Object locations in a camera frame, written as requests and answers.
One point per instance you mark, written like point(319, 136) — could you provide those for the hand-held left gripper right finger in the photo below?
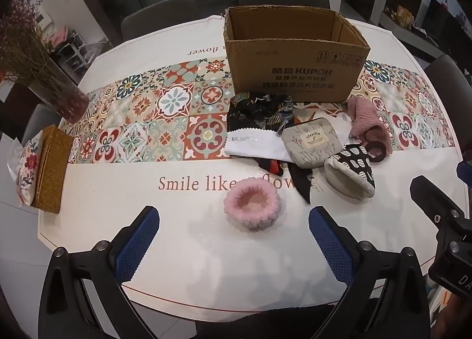
point(332, 247)

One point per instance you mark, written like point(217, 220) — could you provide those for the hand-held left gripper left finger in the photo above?
point(138, 247)

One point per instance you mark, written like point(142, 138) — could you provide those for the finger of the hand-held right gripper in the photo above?
point(465, 173)
point(429, 199)

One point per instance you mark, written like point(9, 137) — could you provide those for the black white patterned pouch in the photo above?
point(354, 165)

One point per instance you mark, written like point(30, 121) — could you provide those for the pink fluffy headband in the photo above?
point(252, 206)

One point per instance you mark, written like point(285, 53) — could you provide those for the pink fluffy cloth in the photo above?
point(365, 118)

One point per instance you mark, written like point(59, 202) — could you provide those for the grey floral pouch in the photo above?
point(311, 142)

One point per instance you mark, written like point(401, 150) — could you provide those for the white cleaning cloth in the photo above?
point(254, 145)

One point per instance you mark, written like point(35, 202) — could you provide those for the black patterned scarf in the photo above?
point(254, 112)

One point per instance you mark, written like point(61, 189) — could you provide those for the brown cardboard box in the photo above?
point(295, 70)

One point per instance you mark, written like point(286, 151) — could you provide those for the woven tissue box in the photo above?
point(53, 169)

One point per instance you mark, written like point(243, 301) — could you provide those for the floral tissue pack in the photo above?
point(27, 165)

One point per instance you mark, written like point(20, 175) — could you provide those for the grey television cabinet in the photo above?
point(409, 35)

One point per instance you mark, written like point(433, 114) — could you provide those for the black television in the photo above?
point(448, 20)

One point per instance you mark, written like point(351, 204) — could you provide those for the glass vase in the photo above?
point(62, 97)

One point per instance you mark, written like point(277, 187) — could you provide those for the yellow box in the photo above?
point(404, 14)

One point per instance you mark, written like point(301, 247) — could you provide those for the white shoe rack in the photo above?
point(73, 49)

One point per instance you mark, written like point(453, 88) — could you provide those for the dried pink flowers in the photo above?
point(22, 44)

